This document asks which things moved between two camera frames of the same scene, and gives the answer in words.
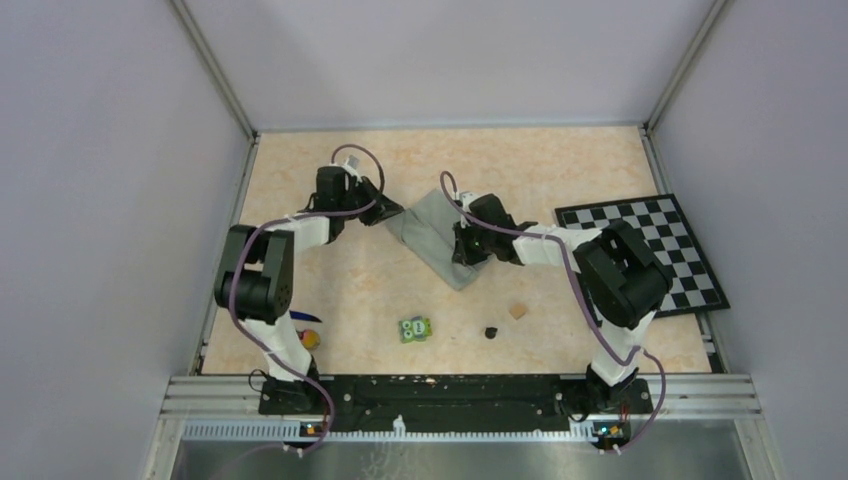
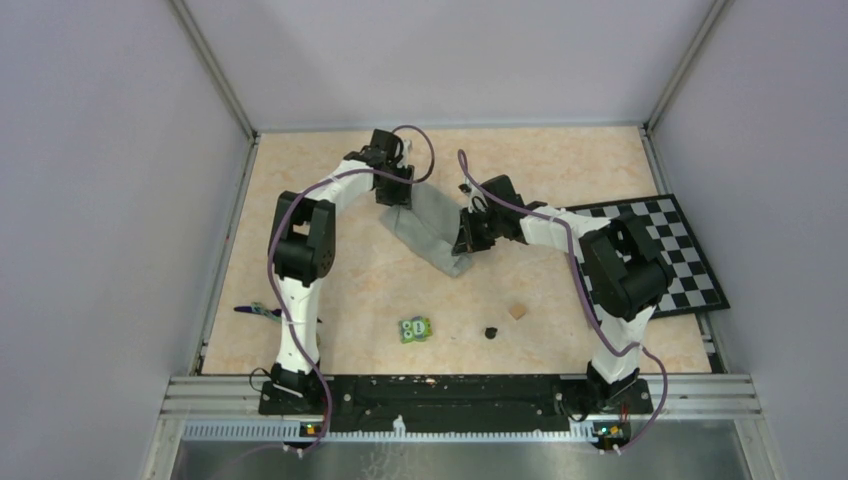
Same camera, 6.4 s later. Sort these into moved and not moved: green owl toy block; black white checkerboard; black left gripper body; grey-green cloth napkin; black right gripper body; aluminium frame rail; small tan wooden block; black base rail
Moved: grey-green cloth napkin; black right gripper body; black left gripper body
Not moved: small tan wooden block; green owl toy block; black base rail; black white checkerboard; aluminium frame rail
